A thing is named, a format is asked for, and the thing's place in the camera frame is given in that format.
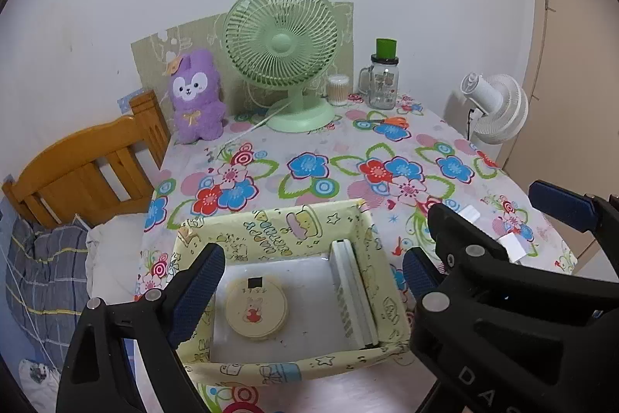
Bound glass mug jar green lid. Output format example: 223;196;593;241
359;38;399;110

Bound yellow cartoon storage box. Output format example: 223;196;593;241
170;199;410;386

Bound white standing fan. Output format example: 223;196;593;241
443;72;529;160

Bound blue plaid bedding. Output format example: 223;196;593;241
4;218;89;370

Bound beige door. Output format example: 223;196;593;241
497;0;619;259

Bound white charger adapter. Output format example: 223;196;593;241
497;233;528;263
458;206;480;223

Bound round bear mirror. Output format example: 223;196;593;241
224;276;289;341

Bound white pillow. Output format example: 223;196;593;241
85;214;146;304

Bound purple plush toy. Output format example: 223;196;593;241
166;48;227;144

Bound cotton swab container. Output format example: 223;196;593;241
326;74;351;107

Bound beige cartoon backboard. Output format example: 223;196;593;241
131;1;354;120

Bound white remote control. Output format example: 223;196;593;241
328;239;379;349

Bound wooden bed headboard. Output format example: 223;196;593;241
2;90;170;228

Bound green fan white cable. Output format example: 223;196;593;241
227;98;294;136

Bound floral tablecloth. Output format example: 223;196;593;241
132;92;579;413

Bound green desk fan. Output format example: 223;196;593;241
224;0;340;133

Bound orange handled scissors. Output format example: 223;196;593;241
369;117;409;130

